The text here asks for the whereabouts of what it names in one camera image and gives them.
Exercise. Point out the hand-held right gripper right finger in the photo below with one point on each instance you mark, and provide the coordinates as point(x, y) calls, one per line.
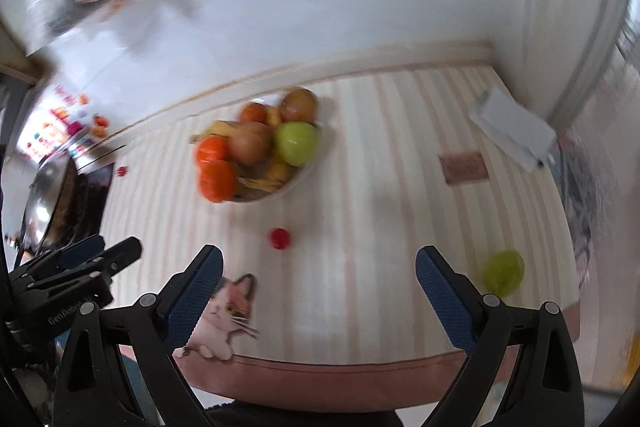
point(445, 302)

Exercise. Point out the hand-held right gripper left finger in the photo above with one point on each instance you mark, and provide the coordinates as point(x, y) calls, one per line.
point(192, 302)

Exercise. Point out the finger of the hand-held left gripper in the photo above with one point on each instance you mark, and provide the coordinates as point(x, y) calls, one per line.
point(80, 251)
point(117, 254)

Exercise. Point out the orange tangerine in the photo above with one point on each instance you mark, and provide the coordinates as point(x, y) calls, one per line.
point(212, 149)
point(217, 179)

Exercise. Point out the yellow banana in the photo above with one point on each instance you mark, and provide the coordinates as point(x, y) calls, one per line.
point(217, 128)
point(272, 177)

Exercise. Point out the white plate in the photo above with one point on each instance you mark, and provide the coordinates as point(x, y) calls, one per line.
point(295, 179)

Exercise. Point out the large green apple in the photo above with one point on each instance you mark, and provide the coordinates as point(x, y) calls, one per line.
point(296, 143)

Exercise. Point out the dark orange persimmon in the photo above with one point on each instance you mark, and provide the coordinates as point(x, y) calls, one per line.
point(252, 113)

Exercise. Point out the red apple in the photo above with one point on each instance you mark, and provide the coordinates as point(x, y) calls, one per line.
point(298, 104)

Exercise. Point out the small green apple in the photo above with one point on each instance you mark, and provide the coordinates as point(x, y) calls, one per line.
point(502, 272)

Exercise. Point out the silver pot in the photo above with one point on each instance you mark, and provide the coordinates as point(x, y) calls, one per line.
point(47, 187)

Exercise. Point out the small red fruit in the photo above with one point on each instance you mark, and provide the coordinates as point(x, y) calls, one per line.
point(120, 170)

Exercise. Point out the red cherry tomato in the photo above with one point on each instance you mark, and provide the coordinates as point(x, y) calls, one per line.
point(280, 238)

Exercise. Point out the striped cat print cloth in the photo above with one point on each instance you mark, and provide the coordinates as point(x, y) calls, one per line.
point(380, 207)

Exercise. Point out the brown square cloth patch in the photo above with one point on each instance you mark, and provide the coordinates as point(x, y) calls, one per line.
point(464, 168)

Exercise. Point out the white paper packet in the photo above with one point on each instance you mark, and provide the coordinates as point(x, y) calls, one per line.
point(515, 132)

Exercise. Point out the colourful wall stickers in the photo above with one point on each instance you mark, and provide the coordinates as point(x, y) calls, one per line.
point(65, 122)

